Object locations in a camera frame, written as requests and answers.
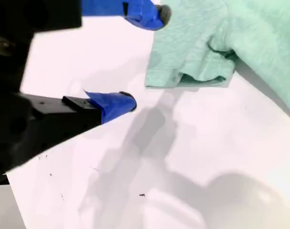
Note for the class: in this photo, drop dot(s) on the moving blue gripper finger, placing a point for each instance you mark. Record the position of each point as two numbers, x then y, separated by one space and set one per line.
140 12

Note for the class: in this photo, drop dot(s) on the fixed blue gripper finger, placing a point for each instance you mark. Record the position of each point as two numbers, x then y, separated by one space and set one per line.
111 107

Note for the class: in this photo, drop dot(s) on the pale green T-shirt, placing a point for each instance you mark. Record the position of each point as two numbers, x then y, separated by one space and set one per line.
183 47

